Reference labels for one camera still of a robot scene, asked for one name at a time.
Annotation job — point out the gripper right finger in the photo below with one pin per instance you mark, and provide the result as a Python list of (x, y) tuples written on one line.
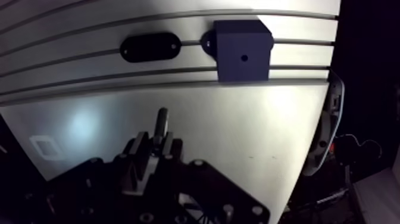
[(206, 187)]

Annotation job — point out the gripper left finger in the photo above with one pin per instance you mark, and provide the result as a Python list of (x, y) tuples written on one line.
[(93, 190)]

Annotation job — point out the pale holed strip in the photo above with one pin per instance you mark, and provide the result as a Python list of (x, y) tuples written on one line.
[(327, 123)]

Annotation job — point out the dark blue-grey block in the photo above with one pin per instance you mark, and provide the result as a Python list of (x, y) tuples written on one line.
[(242, 50)]

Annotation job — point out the black oval holder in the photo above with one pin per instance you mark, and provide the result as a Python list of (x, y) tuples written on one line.
[(150, 47)]

